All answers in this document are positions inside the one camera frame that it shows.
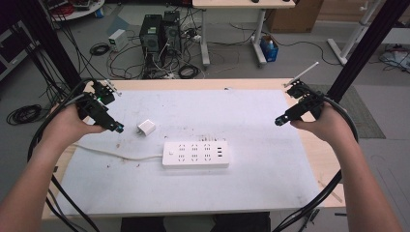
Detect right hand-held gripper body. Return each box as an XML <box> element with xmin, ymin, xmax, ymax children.
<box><xmin>274</xmin><ymin>91</ymin><xmax>325</xmax><ymax>128</ymax></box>

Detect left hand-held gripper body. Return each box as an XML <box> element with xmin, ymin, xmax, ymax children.
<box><xmin>76</xmin><ymin>80</ymin><xmax>125</xmax><ymax>133</ymax></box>

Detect white charger adapter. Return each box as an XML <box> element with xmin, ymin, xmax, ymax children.
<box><xmin>136</xmin><ymin>119</ymin><xmax>158</xmax><ymax>137</ymax></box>

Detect white power strip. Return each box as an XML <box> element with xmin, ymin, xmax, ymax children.
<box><xmin>161</xmin><ymin>140</ymin><xmax>231</xmax><ymax>169</ymax></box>

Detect person's right hand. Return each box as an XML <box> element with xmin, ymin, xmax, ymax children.
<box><xmin>289</xmin><ymin>101</ymin><xmax>358</xmax><ymax>147</ymax></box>

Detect person's left hand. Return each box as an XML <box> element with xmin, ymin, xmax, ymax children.
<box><xmin>42</xmin><ymin>103</ymin><xmax>107</xmax><ymax>153</ymax></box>

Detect white rod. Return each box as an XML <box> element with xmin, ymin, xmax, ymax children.
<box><xmin>282</xmin><ymin>61</ymin><xmax>320</xmax><ymax>89</ymax></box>

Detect white box device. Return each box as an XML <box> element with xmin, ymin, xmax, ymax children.
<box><xmin>107</xmin><ymin>28</ymin><xmax>130</xmax><ymax>52</ymax></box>

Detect blue box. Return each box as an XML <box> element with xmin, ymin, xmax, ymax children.
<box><xmin>259</xmin><ymin>34</ymin><xmax>279</xmax><ymax>64</ymax></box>

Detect grey floor rug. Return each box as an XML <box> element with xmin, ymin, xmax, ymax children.
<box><xmin>307</xmin><ymin>83</ymin><xmax>387</xmax><ymax>140</ymax></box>

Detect black computer tower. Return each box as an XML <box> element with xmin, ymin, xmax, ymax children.
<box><xmin>138</xmin><ymin>14</ymin><xmax>164</xmax><ymax>67</ymax></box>
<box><xmin>161</xmin><ymin>10</ymin><xmax>183</xmax><ymax>56</ymax></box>

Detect white stand legs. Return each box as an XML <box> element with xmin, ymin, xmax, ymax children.
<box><xmin>326</xmin><ymin>0</ymin><xmax>388</xmax><ymax>67</ymax></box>

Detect cardboard box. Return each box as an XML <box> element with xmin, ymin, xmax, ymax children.
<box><xmin>266</xmin><ymin>0</ymin><xmax>325</xmax><ymax>34</ymax></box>

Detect round white table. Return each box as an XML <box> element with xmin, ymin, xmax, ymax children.
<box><xmin>43</xmin><ymin>0</ymin><xmax>106</xmax><ymax>22</ymax></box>

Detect white table mat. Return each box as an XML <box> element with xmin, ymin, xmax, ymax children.
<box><xmin>53</xmin><ymin>89</ymin><xmax>322</xmax><ymax>218</ymax></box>

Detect white desk with legs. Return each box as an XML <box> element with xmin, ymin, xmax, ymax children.
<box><xmin>191</xmin><ymin>0</ymin><xmax>297</xmax><ymax>69</ymax></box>

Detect coiled black cable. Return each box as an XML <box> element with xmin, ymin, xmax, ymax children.
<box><xmin>6</xmin><ymin>103</ymin><xmax>44</xmax><ymax>127</ymax></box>
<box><xmin>177</xmin><ymin>64</ymin><xmax>202</xmax><ymax>80</ymax></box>
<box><xmin>88</xmin><ymin>42</ymin><xmax>111</xmax><ymax>57</ymax></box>

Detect white power strip cable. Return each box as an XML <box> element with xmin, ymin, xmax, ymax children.
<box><xmin>71</xmin><ymin>142</ymin><xmax>164</xmax><ymax>162</ymax></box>

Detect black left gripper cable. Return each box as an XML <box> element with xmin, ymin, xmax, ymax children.
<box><xmin>26</xmin><ymin>77</ymin><xmax>102</xmax><ymax>232</ymax></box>

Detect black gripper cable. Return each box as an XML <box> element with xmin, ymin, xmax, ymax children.
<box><xmin>271</xmin><ymin>95</ymin><xmax>360</xmax><ymax>232</ymax></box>
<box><xmin>26</xmin><ymin>77</ymin><xmax>102</xmax><ymax>232</ymax></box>

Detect black frame post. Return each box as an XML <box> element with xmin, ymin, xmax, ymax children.
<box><xmin>326</xmin><ymin>0</ymin><xmax>410</xmax><ymax>104</ymax></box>
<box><xmin>14</xmin><ymin>0</ymin><xmax>82</xmax><ymax>90</ymax></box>

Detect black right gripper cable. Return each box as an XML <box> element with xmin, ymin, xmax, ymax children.
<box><xmin>271</xmin><ymin>95</ymin><xmax>360</xmax><ymax>232</ymax></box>

